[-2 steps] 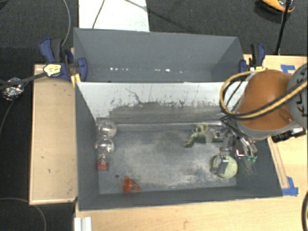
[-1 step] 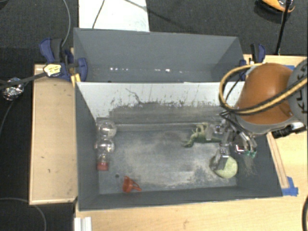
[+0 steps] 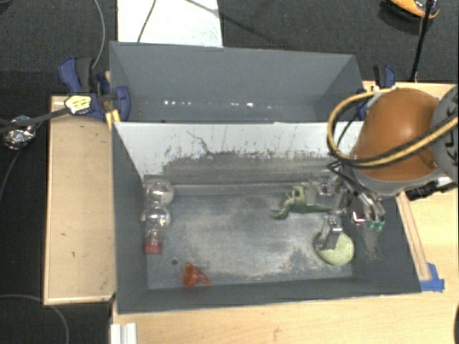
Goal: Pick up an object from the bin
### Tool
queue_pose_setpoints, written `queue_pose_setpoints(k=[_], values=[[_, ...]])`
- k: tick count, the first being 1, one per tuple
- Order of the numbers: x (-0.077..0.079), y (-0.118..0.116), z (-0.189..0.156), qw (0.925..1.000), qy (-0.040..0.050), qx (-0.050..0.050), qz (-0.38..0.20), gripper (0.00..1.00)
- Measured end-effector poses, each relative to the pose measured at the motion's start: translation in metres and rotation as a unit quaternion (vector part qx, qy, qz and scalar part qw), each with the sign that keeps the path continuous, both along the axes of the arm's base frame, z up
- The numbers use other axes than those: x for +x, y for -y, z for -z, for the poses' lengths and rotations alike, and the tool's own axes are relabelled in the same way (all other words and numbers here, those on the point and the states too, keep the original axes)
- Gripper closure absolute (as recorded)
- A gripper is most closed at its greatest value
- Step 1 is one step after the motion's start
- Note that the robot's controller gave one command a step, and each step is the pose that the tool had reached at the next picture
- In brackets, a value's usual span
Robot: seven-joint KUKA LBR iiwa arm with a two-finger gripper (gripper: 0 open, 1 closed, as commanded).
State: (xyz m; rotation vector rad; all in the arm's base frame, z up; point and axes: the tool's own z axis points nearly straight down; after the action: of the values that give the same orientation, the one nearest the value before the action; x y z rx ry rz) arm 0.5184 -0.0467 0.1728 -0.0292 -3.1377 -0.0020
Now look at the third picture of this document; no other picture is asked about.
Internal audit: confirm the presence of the black cylinder on white bracket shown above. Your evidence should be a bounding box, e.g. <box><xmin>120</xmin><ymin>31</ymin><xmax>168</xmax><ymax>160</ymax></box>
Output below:
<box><xmin>405</xmin><ymin>176</ymin><xmax>454</xmax><ymax>202</ymax></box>

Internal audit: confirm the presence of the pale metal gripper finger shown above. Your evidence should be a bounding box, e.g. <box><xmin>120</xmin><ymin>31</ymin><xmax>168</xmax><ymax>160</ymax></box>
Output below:
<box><xmin>314</xmin><ymin>216</ymin><xmax>344</xmax><ymax>253</ymax></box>
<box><xmin>307</xmin><ymin>179</ymin><xmax>334</xmax><ymax>197</ymax></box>

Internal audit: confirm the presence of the orange plastic funnel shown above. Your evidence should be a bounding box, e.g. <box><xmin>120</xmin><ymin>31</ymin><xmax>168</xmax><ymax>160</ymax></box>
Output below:
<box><xmin>181</xmin><ymin>262</ymin><xmax>213</xmax><ymax>288</ymax></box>

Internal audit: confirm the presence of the grey metal bin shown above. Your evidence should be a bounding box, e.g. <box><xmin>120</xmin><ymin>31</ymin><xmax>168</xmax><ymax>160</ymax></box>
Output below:
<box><xmin>107</xmin><ymin>40</ymin><xmax>422</xmax><ymax>315</ymax></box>

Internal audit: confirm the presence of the pale green ball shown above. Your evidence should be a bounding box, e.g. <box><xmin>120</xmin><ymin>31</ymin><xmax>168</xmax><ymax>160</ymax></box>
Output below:
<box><xmin>316</xmin><ymin>232</ymin><xmax>356</xmax><ymax>266</ymax></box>

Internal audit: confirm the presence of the green toy lizard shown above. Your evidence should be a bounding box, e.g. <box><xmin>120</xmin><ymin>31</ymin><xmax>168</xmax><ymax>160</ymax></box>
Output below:
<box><xmin>269</xmin><ymin>183</ymin><xmax>333</xmax><ymax>221</ymax></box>

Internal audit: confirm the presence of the clear glass bottle red cap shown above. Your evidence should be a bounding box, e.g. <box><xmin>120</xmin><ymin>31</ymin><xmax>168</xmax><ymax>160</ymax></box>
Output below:
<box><xmin>139</xmin><ymin>178</ymin><xmax>176</xmax><ymax>255</ymax></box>

